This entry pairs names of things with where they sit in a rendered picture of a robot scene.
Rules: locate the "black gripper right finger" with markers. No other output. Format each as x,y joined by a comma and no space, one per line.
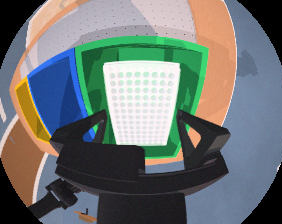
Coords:
213,138

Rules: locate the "green bin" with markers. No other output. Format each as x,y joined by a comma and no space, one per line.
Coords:
193,58

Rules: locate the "blue bin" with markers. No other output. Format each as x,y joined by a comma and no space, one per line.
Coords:
53,91

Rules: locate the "white well plate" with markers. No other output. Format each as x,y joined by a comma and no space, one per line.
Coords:
138,126

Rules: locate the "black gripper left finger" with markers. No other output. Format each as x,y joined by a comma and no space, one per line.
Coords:
77,129

